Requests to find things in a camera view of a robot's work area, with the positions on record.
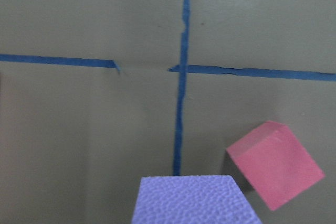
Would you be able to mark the purple foam cube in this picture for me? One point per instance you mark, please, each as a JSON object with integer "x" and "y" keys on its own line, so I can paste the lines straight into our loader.
{"x": 192, "y": 199}

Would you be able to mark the pink foam cube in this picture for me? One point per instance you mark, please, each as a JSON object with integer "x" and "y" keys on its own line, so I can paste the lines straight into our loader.
{"x": 275, "y": 163}

